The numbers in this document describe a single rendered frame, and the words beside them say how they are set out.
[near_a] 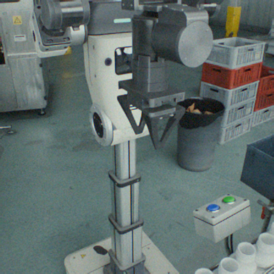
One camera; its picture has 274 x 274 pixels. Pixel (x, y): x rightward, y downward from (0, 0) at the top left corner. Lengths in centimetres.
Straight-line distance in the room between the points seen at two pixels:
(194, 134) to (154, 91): 223
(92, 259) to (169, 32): 154
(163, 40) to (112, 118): 62
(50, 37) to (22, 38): 310
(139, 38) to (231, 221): 55
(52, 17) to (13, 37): 325
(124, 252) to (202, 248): 89
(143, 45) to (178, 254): 183
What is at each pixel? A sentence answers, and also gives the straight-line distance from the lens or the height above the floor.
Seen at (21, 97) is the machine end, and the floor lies 30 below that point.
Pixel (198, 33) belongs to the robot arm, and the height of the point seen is 158.
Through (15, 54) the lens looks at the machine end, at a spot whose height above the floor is 89.
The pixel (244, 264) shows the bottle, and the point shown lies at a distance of 66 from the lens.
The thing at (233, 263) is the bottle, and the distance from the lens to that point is 63.
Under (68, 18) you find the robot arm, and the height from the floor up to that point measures 157.
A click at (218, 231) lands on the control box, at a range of 78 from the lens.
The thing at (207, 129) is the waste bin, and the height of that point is 48.
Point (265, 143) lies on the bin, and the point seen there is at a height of 91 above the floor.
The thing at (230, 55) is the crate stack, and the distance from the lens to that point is 310.
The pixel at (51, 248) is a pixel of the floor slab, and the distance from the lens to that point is 222.
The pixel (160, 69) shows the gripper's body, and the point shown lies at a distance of 43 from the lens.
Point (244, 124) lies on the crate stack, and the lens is 371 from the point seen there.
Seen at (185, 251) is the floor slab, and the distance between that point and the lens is 216.
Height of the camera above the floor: 163
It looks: 28 degrees down
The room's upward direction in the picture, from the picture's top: straight up
